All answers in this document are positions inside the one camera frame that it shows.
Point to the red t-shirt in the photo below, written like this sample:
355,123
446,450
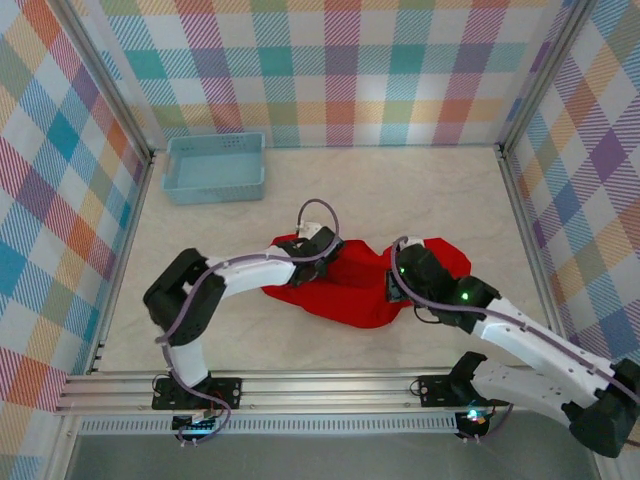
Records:
350,300

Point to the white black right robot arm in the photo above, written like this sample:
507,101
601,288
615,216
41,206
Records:
530,345

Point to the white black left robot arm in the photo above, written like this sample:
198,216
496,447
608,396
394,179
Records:
250,277

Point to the light blue plastic basket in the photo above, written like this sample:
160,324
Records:
215,170

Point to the right controller circuit board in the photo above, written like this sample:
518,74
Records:
472,417

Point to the controller circuit board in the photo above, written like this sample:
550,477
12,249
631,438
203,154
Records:
472,417
195,424

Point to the left controller circuit board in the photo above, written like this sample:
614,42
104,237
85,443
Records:
195,424

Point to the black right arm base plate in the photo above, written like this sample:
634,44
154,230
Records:
435,390

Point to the aluminium side rail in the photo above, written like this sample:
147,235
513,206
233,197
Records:
522,225
140,200

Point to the wide aluminium mounting rail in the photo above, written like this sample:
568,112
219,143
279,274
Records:
325,390

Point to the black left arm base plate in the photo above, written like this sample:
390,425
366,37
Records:
225,390

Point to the aluminium frame post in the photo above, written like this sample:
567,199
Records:
550,75
100,80

